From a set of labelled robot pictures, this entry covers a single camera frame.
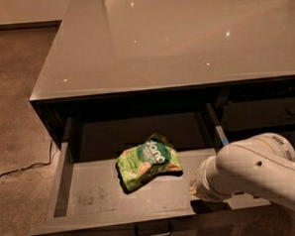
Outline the green snack bag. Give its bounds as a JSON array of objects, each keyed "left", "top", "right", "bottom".
[{"left": 116, "top": 133, "right": 184, "bottom": 192}]

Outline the thin black floor cable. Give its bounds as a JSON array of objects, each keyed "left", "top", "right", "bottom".
[{"left": 0, "top": 140, "right": 56, "bottom": 185}]

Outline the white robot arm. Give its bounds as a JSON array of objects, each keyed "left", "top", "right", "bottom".
[{"left": 189, "top": 133, "right": 295, "bottom": 211}]

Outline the grey cabinet with glossy top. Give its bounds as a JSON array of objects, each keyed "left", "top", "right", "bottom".
[{"left": 31, "top": 0, "right": 295, "bottom": 146}]

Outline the drawer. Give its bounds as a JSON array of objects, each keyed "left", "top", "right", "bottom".
[
  {"left": 221, "top": 97, "right": 295, "bottom": 132},
  {"left": 30, "top": 111, "right": 271, "bottom": 236}
]

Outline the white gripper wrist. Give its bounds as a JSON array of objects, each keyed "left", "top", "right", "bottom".
[{"left": 189, "top": 155, "right": 241, "bottom": 203}]

